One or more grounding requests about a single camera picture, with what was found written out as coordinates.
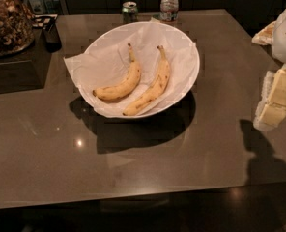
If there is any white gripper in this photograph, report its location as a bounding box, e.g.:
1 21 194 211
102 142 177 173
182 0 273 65
251 9 286 131

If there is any green soda can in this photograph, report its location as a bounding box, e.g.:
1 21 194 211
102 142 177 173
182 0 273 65
122 1 138 24

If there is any glass jar of nuts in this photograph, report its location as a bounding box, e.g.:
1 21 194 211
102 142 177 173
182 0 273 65
0 0 34 57

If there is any white paper liner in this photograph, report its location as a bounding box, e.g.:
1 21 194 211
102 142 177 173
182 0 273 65
63 22 199 118

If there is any clear plastic water bottle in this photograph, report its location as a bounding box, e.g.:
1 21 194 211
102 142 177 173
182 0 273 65
160 0 179 22

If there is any yellow banana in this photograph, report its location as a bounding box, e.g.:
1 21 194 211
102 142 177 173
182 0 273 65
93 43 141 101
123 45 170 116

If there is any white bowl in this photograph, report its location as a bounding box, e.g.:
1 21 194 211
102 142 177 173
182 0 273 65
77 20 201 119

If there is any dark raised counter block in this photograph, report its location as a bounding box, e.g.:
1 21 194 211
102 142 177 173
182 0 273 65
0 29 51 94

